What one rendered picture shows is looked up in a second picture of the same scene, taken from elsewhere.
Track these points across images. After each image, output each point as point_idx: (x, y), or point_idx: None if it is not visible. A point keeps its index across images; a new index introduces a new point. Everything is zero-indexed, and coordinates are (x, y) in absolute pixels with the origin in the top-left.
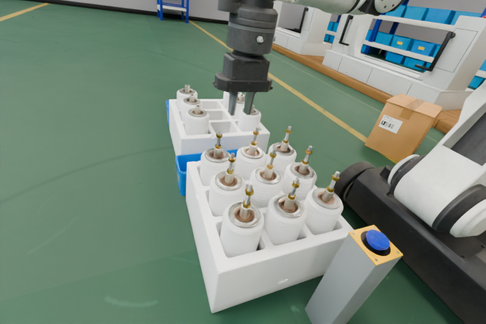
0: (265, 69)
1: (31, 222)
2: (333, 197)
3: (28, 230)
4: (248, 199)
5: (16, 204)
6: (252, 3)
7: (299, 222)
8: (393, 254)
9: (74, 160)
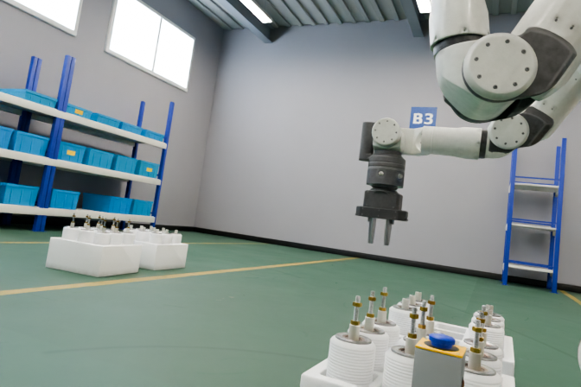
0: (393, 199)
1: (213, 362)
2: (487, 371)
3: (207, 364)
4: (354, 313)
5: (213, 352)
6: (377, 152)
7: (407, 362)
8: (449, 352)
9: (273, 347)
